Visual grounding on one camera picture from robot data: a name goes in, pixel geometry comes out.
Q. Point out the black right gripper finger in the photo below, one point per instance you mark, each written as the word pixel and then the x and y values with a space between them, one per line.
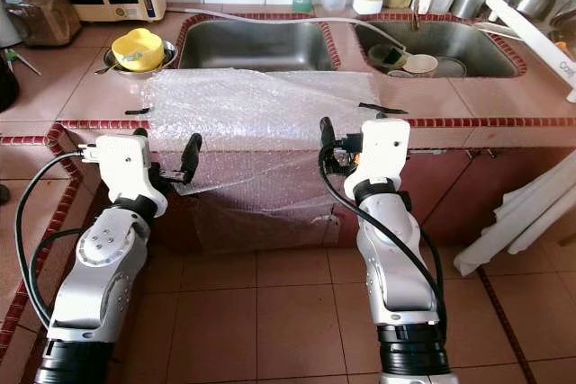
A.
pixel 328 141

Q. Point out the stainless steel bowl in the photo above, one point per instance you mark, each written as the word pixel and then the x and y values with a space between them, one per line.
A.
pixel 171 60

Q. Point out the yellow plastic bowl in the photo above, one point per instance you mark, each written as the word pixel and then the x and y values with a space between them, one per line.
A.
pixel 137 47

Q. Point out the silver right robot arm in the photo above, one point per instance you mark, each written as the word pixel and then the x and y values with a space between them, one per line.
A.
pixel 391 267

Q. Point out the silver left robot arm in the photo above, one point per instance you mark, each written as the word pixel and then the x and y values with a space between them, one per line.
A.
pixel 99 285

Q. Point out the black tape strip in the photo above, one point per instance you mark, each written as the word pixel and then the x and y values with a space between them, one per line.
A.
pixel 383 109
pixel 137 111

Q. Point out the clear bubble wrap sheet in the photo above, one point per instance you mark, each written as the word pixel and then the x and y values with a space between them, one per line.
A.
pixel 252 114

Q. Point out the dark green cup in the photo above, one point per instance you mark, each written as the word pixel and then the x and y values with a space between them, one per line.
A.
pixel 387 56

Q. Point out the stainless steel sink basin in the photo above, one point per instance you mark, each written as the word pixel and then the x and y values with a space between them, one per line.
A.
pixel 252 47
pixel 468 42

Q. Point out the round grey plate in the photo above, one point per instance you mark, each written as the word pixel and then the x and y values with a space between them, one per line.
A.
pixel 454 69

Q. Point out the white green tongs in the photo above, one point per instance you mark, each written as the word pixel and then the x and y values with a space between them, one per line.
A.
pixel 22 62

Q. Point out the black electric kettle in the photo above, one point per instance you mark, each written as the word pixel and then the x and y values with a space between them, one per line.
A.
pixel 7 83

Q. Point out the jar of brown powder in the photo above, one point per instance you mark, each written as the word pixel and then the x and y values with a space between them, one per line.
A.
pixel 45 20

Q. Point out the white folded panels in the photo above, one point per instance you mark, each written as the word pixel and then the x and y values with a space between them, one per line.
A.
pixel 522 213

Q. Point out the stainless steel cup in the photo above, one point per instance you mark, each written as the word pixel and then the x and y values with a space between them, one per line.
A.
pixel 468 4

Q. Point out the white plastic bar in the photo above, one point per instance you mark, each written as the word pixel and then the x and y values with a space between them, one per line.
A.
pixel 531 42

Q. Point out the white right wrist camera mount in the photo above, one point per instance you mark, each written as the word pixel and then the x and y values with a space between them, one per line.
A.
pixel 382 146

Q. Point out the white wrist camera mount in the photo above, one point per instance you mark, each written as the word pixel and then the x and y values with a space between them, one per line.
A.
pixel 121 168
pixel 382 146

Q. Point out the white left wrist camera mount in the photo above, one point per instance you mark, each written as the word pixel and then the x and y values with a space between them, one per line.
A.
pixel 121 168

